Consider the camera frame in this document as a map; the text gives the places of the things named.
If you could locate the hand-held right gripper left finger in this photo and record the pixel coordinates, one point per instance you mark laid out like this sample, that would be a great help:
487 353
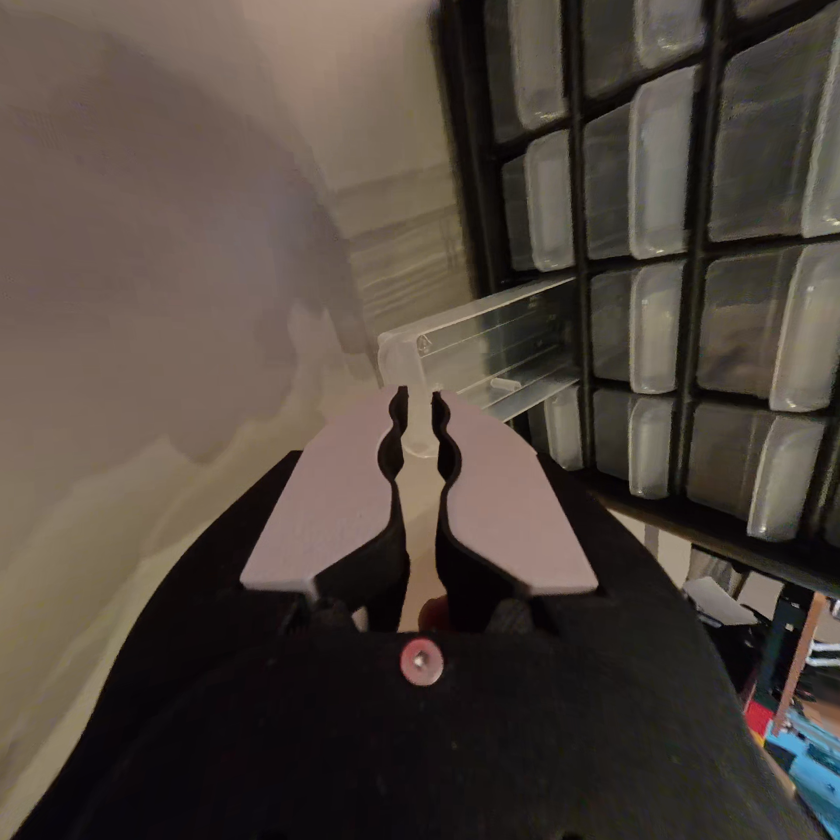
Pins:
328 499

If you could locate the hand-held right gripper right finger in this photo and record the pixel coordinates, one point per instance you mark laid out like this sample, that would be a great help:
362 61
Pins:
512 512

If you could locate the clear pulled-out small drawer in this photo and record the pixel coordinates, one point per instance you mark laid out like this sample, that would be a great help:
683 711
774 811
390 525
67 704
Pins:
499 341

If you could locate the black drawer cabinet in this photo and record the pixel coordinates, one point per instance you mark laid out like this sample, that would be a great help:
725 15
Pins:
476 197

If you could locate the rows of clear plastic drawers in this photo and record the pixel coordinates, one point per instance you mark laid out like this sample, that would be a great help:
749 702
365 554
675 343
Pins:
656 170

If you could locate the white paper sheet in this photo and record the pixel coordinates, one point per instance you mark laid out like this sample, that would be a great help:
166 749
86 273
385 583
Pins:
715 600

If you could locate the white ribbed box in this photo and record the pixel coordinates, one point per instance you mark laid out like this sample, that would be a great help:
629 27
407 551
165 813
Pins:
400 249

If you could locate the wooden stick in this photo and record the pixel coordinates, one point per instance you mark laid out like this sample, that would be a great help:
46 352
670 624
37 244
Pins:
797 663

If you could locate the blue cardboard box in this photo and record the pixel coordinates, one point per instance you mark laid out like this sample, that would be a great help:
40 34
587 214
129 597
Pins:
810 761

